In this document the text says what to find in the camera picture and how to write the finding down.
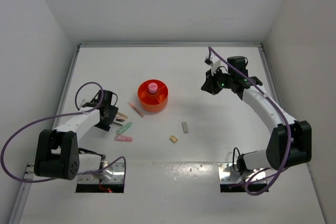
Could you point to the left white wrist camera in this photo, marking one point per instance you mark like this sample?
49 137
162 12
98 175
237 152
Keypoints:
83 102

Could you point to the orange round organizer container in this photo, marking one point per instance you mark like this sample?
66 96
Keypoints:
153 103

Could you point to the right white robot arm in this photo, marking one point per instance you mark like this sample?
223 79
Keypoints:
290 139

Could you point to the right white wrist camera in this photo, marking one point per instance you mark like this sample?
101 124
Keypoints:
214 65

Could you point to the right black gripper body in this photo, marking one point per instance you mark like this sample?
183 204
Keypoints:
224 80

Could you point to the metal base plate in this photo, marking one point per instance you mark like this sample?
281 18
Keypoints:
227 174
113 175

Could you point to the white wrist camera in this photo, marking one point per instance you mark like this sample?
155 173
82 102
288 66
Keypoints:
83 102
214 65

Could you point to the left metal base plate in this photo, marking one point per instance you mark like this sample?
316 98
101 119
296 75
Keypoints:
113 175

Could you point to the green highlighter pen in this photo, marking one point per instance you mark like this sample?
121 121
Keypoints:
124 128

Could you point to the yellow beige stick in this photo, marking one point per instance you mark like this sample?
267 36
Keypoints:
123 115

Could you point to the small tan sharpener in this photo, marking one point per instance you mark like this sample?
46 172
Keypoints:
173 139

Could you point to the pink glue bottle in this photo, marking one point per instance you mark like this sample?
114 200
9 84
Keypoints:
152 88

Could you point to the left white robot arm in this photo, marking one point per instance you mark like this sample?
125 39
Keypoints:
57 154

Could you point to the grey eraser block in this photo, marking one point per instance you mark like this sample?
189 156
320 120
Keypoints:
184 127

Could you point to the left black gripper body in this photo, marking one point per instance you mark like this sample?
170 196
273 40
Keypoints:
104 124

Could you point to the pink thin pencil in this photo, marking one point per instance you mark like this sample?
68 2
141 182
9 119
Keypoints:
136 109

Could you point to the white black stapler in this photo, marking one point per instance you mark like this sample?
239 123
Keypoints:
121 123

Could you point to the pink highlighter pen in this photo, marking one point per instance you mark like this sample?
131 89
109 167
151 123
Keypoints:
122 138

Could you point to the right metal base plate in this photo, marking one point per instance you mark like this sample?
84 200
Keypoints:
227 174

